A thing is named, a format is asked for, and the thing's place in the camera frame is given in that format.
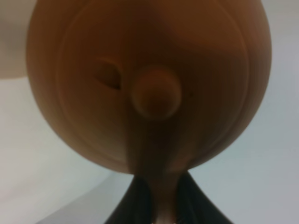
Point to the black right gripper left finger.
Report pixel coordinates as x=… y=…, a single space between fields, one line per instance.
x=136 y=205

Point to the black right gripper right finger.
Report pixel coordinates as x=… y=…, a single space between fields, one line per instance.
x=193 y=206

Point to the brown clay teapot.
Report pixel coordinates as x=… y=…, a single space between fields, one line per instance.
x=150 y=88

